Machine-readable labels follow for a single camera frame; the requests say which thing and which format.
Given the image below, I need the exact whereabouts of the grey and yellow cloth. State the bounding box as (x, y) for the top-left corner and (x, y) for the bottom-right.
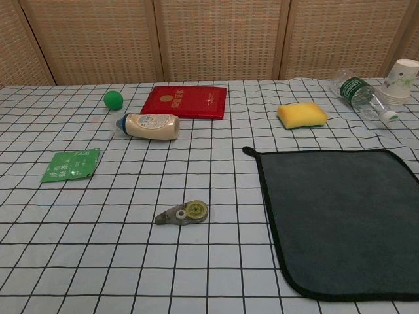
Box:
(242, 146), (419, 293)

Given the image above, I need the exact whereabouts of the light blue checked tablecloth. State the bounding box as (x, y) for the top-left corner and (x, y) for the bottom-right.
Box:
(0, 77), (419, 314)

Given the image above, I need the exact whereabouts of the red certificate book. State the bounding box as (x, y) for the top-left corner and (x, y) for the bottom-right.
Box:
(140, 86), (228, 121)

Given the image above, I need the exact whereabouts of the correction tape dispenser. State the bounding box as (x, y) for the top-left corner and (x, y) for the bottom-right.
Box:
(155, 201), (210, 226)

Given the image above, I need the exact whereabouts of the cream squeeze bottle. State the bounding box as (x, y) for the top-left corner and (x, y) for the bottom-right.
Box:
(115, 113), (181, 141)

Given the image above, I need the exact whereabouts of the yellow sponge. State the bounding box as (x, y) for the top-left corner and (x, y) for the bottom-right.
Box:
(277, 101), (328, 130)

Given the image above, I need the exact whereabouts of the green ball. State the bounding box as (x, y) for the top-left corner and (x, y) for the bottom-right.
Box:
(103, 90), (124, 110)

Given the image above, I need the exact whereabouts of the wooden woven folding screen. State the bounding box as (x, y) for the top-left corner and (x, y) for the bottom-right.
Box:
(0, 0), (419, 86)

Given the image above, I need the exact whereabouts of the green tea sachet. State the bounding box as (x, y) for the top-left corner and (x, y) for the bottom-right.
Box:
(40, 147), (101, 183)

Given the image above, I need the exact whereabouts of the clear plastic water bottle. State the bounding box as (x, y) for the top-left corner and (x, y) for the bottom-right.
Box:
(329, 68), (399, 124)

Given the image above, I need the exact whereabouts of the stack of paper cups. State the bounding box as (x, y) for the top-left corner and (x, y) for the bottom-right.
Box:
(378, 58), (419, 105)

